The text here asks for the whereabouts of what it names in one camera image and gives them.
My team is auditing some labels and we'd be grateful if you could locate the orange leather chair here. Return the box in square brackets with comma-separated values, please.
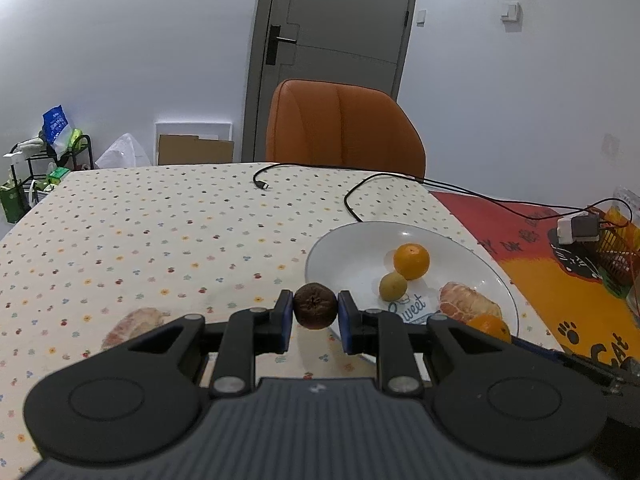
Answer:
[266, 79, 426, 178]

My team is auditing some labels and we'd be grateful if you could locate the white ceramic plate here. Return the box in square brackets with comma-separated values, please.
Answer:
[305, 221, 520, 336]

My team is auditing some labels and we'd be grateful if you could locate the blue plastic bag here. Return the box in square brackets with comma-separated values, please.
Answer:
[42, 105, 72, 145]

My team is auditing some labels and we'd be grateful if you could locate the red orange cat mat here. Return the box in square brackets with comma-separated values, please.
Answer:
[435, 192, 639, 366]

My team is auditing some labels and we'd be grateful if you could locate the white power adapter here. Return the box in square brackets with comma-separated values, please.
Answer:
[556, 211, 600, 245]

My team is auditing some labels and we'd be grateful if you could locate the peeled pomelo segment thin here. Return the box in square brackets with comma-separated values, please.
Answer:
[101, 308, 170, 351]

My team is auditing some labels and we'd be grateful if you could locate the grey door with handle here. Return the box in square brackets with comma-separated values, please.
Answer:
[241, 0, 416, 162]

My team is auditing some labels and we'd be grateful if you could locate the black usb cable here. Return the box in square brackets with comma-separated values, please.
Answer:
[252, 160, 352, 192]

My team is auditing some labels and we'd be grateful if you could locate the peeled pomelo segment large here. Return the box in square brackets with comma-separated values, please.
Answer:
[439, 282, 502, 323]

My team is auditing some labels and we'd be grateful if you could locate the small yellow tangerine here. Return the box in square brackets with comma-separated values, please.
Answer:
[393, 243, 431, 281]

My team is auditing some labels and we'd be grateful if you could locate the large orange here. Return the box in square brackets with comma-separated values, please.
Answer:
[466, 314, 512, 344]

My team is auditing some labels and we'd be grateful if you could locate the clear plastic bag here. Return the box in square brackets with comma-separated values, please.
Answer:
[96, 133, 151, 169]

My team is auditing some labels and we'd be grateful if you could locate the white framed board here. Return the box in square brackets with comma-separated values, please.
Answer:
[155, 122, 234, 166]

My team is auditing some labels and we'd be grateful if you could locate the black metal shelf rack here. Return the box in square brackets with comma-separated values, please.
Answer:
[4, 131, 94, 188]

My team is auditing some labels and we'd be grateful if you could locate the dark brown passion fruit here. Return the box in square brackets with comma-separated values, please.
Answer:
[292, 283, 338, 330]

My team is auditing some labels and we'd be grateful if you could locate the green box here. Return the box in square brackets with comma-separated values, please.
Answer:
[0, 181, 27, 224]

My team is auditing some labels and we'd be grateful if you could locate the small green fruit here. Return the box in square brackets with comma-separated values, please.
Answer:
[378, 271, 408, 302]

